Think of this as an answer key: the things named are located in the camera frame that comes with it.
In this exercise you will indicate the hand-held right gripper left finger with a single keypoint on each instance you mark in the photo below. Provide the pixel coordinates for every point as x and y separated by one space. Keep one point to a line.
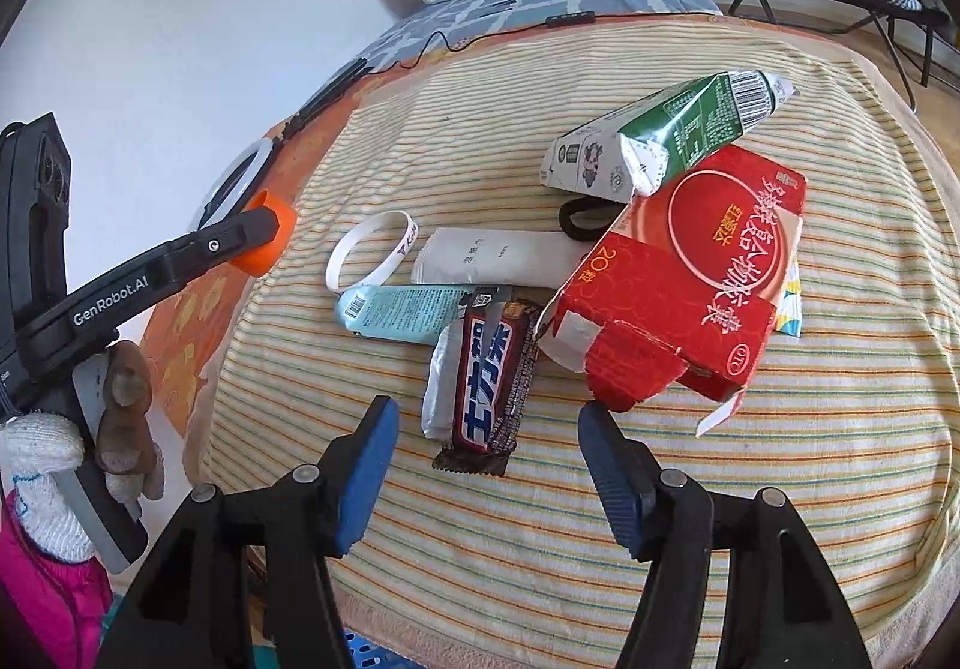
367 474

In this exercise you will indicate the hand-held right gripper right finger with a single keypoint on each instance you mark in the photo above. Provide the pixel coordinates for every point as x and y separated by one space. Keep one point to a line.
611 481

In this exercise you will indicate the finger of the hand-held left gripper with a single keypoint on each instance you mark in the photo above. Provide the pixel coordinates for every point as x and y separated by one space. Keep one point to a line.
217 245

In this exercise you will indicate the orange plastic cap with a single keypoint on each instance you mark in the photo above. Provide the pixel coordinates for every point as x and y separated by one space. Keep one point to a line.
266 241

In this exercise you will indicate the white plastic sachet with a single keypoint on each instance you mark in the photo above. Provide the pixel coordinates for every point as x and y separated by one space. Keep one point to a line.
439 399

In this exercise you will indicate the brown chocolate bar wrapper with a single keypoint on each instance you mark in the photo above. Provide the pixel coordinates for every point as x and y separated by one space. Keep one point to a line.
487 391

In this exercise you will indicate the light blue plastic packet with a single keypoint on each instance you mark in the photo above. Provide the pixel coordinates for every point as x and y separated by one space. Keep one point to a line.
397 313

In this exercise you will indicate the white ribbon loop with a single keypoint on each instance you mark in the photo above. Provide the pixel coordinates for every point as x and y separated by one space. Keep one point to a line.
394 249

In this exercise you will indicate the blue plastic basket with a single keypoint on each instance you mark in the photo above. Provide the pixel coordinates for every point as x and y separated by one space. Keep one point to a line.
375 650

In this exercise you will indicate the red cardboard medicine box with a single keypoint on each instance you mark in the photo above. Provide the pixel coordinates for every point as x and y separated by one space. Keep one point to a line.
690 279

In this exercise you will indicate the colourful paper packet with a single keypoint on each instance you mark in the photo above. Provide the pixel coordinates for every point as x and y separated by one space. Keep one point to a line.
791 309

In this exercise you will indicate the white wet wipe packet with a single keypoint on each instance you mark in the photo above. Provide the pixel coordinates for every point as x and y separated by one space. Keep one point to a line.
495 256

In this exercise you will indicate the green white milk carton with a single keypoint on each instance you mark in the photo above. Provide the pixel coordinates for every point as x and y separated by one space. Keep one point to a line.
675 121

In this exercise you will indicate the person's left forearm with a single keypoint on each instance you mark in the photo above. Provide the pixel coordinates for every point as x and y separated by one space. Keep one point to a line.
45 601

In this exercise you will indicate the person's left hand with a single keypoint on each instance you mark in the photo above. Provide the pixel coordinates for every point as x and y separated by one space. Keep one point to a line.
37 459

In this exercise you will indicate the orange printed bed sheet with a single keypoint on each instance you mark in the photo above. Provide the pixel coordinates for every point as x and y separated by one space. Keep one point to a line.
187 309

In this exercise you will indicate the black tripod stand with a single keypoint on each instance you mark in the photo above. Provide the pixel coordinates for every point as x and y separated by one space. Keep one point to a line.
322 99

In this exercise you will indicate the striped towel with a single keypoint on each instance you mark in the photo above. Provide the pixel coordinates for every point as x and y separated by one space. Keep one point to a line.
787 526

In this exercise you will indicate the blue checkered sheet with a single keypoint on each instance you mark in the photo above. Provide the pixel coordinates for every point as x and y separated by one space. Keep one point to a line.
525 1

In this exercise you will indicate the beige blanket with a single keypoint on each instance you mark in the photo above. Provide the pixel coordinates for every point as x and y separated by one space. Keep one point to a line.
900 91

